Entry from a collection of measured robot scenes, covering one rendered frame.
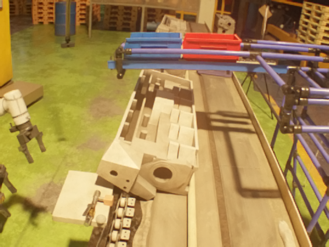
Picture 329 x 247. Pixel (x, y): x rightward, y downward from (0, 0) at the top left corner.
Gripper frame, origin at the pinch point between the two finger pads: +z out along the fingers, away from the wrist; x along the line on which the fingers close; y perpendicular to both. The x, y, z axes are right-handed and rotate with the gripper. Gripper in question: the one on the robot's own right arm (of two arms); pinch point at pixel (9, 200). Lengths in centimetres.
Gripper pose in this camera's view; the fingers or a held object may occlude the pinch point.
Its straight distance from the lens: 130.6
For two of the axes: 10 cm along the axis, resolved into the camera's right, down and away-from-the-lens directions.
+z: 3.0, 7.6, 5.7
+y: -9.4, 3.3, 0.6
